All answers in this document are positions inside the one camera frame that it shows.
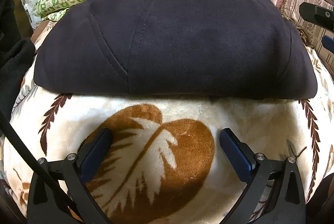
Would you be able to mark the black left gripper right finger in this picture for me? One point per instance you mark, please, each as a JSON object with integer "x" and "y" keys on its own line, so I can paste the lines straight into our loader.
{"x": 274, "y": 191}

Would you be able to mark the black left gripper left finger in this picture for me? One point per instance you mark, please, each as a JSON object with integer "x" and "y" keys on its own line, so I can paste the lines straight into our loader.
{"x": 60, "y": 194}

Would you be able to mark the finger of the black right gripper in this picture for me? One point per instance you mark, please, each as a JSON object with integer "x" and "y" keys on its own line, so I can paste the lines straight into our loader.
{"x": 317, "y": 15}
{"x": 328, "y": 43}

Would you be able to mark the black coat with fur collar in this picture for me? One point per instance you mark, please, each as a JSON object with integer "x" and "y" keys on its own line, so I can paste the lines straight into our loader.
{"x": 229, "y": 48}

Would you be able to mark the striped beige sofa cushion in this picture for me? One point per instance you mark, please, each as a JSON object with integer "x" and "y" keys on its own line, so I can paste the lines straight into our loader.
{"x": 314, "y": 33}

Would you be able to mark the floral plush bed blanket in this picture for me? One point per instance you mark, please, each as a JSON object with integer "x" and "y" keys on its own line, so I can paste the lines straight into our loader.
{"x": 165, "y": 162}

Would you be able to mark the person in black jacket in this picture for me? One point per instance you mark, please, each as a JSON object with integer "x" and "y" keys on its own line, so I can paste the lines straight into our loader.
{"x": 17, "y": 55}

